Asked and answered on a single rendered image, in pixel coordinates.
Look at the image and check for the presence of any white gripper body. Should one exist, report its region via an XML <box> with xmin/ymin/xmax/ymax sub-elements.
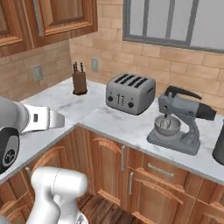
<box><xmin>46</xmin><ymin>107</ymin><xmax>66</xmax><ymax>131</ymax></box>

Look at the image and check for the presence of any wooden base cupboard door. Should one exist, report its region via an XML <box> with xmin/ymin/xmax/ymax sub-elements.
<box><xmin>91</xmin><ymin>136</ymin><xmax>127</xmax><ymax>207</ymax></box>
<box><xmin>186</xmin><ymin>178</ymin><xmax>224</xmax><ymax>224</ymax></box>
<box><xmin>0</xmin><ymin>171</ymin><xmax>35</xmax><ymax>224</ymax></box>
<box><xmin>28</xmin><ymin>128</ymin><xmax>81</xmax><ymax>187</ymax></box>
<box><xmin>126</xmin><ymin>169</ymin><xmax>187</xmax><ymax>224</ymax></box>

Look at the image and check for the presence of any brown knife block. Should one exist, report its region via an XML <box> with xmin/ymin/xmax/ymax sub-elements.
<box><xmin>72</xmin><ymin>71</ymin><xmax>88</xmax><ymax>96</ymax></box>

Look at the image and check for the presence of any grey four-slot toaster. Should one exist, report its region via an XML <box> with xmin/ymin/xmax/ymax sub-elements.
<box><xmin>105</xmin><ymin>73</ymin><xmax>157</xmax><ymax>116</ymax></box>

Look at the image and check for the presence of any grey mixer bowl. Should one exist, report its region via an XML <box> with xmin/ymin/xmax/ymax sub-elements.
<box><xmin>153</xmin><ymin>115</ymin><xmax>182</xmax><ymax>138</ymax></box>

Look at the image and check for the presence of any wooden drawer front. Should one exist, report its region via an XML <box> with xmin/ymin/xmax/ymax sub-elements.
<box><xmin>127</xmin><ymin>148</ymin><xmax>189</xmax><ymax>194</ymax></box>

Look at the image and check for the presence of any grey stand mixer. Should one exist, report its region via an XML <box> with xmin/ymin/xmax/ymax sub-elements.
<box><xmin>146</xmin><ymin>85</ymin><xmax>218</xmax><ymax>157</ymax></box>

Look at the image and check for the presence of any grey framed window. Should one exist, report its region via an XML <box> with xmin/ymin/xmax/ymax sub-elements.
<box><xmin>122</xmin><ymin>0</ymin><xmax>224</xmax><ymax>55</ymax></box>

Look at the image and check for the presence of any dark grey kettle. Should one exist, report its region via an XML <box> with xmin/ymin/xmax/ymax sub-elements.
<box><xmin>212</xmin><ymin>118</ymin><xmax>224</xmax><ymax>166</ymax></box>

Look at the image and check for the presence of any grey wall outlet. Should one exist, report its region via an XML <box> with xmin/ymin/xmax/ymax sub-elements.
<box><xmin>90</xmin><ymin>56</ymin><xmax>100</xmax><ymax>74</ymax></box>
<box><xmin>31</xmin><ymin>64</ymin><xmax>44</xmax><ymax>82</ymax></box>

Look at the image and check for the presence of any grey cupboard door handle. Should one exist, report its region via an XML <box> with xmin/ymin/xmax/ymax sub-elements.
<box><xmin>24</xmin><ymin>165</ymin><xmax>32</xmax><ymax>179</ymax></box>
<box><xmin>129</xmin><ymin>171</ymin><xmax>135</xmax><ymax>196</ymax></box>
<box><xmin>120</xmin><ymin>145</ymin><xmax>126</xmax><ymax>172</ymax></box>

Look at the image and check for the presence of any wooden wall cupboard door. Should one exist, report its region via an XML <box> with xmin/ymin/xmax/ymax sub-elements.
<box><xmin>0</xmin><ymin>0</ymin><xmax>33</xmax><ymax>58</ymax></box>
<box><xmin>24</xmin><ymin>0</ymin><xmax>99</xmax><ymax>49</ymax></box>

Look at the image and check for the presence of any grey wall cupboard handle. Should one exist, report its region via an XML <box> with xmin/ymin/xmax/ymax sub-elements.
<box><xmin>31</xmin><ymin>0</ymin><xmax>45</xmax><ymax>38</ymax></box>

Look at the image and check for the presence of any grey drawer handle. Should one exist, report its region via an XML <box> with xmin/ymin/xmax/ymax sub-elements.
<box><xmin>146</xmin><ymin>162</ymin><xmax>175</xmax><ymax>179</ymax></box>

